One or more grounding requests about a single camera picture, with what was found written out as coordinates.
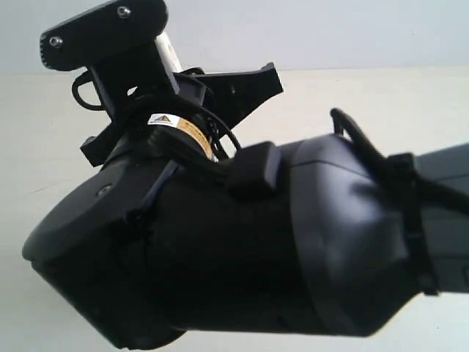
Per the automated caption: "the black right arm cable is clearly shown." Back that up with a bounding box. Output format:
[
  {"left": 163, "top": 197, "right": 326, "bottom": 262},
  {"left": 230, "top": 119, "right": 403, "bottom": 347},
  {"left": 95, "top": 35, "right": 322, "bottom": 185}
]
[{"left": 71, "top": 71, "right": 469, "bottom": 298}]

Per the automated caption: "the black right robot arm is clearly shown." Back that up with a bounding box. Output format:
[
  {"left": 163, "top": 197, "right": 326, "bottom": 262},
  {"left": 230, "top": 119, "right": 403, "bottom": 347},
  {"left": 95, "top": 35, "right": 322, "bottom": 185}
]
[{"left": 23, "top": 65, "right": 468, "bottom": 350}]

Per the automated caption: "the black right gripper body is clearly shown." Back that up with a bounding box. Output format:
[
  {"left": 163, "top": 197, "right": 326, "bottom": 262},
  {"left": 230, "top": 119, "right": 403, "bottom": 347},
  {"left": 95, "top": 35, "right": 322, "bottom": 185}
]
[{"left": 79, "top": 62, "right": 283, "bottom": 166}]

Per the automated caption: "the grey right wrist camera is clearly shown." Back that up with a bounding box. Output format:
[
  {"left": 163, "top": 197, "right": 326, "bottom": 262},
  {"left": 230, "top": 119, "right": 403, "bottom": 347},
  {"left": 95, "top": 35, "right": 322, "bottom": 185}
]
[{"left": 39, "top": 1, "right": 169, "bottom": 72}]

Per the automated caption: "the white wooden paint brush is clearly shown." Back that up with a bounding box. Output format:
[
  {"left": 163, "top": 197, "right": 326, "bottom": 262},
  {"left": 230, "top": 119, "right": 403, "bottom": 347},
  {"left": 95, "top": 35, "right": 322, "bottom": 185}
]
[{"left": 155, "top": 32, "right": 183, "bottom": 73}]

